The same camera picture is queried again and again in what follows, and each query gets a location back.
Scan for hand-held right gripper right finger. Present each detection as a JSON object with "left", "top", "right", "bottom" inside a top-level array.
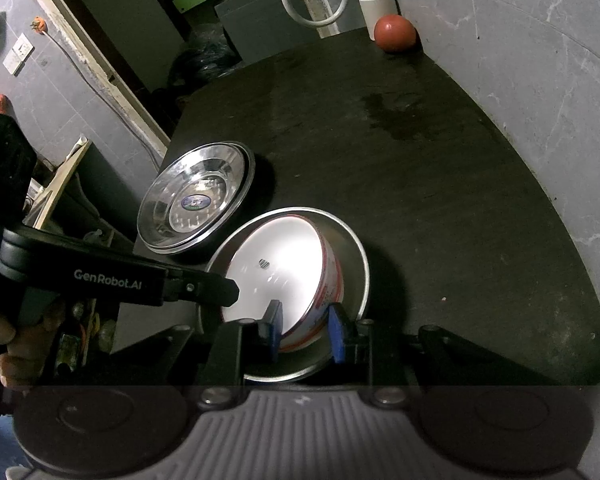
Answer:
[{"left": 327, "top": 303, "right": 536, "bottom": 407}]

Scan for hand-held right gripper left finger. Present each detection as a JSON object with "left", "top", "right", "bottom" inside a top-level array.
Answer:
[{"left": 112, "top": 300, "right": 286, "bottom": 407}]

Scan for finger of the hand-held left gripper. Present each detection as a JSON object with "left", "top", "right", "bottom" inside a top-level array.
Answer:
[{"left": 162, "top": 267, "right": 241, "bottom": 309}]

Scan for white ceramic bowl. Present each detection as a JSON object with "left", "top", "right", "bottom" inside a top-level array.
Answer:
[{"left": 220, "top": 214, "right": 345, "bottom": 354}]

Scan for steel bowl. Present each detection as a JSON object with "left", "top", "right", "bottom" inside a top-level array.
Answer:
[{"left": 197, "top": 207, "right": 371, "bottom": 384}]

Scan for labelled steel plate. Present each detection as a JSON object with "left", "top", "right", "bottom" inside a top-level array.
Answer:
[{"left": 137, "top": 141, "right": 249, "bottom": 251}]

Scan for plain steel plate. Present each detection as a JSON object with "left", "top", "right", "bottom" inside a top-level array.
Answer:
[{"left": 141, "top": 143, "right": 256, "bottom": 256}]

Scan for person's left hand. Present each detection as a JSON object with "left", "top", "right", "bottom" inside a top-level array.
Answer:
[{"left": 0, "top": 294, "right": 67, "bottom": 392}]

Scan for wooden board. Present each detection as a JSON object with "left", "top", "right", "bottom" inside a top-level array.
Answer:
[{"left": 32, "top": 135, "right": 94, "bottom": 232}]

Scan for black plastic bag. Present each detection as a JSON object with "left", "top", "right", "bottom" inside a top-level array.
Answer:
[{"left": 172, "top": 35, "right": 242, "bottom": 87}]

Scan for grey cabinet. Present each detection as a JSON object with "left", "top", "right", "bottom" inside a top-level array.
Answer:
[{"left": 214, "top": 0, "right": 331, "bottom": 64}]

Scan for red tomato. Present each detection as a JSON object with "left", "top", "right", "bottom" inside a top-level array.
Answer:
[{"left": 374, "top": 14, "right": 419, "bottom": 55}]

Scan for white thermos flask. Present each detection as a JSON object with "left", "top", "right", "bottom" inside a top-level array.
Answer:
[{"left": 358, "top": 0, "right": 399, "bottom": 41}]

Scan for white wall switch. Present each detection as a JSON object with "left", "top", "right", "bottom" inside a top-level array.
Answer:
[{"left": 3, "top": 33, "right": 35, "bottom": 77}]

